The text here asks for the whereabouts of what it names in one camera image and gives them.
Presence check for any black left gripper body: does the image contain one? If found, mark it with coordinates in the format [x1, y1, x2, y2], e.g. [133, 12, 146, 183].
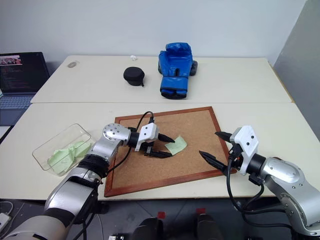
[139, 139, 158, 157]

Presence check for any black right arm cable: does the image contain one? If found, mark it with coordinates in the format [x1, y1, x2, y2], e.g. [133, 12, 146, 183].
[225, 158, 294, 229]

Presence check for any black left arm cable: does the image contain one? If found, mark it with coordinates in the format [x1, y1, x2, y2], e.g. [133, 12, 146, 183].
[104, 111, 156, 176]

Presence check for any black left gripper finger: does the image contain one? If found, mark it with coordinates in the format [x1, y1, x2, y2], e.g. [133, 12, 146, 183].
[149, 150, 174, 159]
[157, 132, 176, 144]

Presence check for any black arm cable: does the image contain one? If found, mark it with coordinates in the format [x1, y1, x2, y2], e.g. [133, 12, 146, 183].
[225, 158, 294, 229]
[104, 111, 156, 176]

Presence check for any black round zip pouch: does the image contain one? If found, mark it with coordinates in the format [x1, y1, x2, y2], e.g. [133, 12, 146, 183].
[122, 66, 146, 88]

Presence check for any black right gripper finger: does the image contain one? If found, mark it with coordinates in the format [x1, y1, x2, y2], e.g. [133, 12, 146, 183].
[214, 131, 235, 144]
[198, 150, 230, 176]

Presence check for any white charger with cable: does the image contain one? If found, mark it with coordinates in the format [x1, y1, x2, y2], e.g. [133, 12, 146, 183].
[0, 200, 14, 232]

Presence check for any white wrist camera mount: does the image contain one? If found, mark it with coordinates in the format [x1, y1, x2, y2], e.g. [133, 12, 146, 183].
[229, 125, 260, 175]
[134, 124, 160, 152]

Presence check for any wood-framed cork board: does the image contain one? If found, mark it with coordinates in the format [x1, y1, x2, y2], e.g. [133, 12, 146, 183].
[103, 106, 237, 198]

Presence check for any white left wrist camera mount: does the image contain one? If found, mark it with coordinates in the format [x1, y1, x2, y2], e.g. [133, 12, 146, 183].
[134, 124, 160, 152]

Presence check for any dark laptop computer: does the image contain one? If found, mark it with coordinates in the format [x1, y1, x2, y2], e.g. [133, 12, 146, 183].
[0, 51, 51, 126]

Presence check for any clear plastic tray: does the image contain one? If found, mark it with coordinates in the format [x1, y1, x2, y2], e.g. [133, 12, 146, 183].
[31, 122, 95, 178]

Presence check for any blue boxing glove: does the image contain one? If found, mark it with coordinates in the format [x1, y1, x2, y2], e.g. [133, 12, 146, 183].
[158, 42, 194, 101]

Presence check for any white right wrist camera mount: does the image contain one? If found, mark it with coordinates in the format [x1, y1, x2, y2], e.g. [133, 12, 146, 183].
[229, 125, 260, 175]

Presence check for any light green paper note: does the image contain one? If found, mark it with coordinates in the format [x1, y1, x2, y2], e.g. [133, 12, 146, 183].
[164, 135, 188, 155]

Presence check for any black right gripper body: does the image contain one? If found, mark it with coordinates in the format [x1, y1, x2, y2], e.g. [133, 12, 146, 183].
[228, 143, 245, 171]

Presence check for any dark rounded shape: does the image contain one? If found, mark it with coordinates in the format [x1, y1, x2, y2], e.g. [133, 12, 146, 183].
[195, 213, 224, 240]
[130, 217, 165, 240]

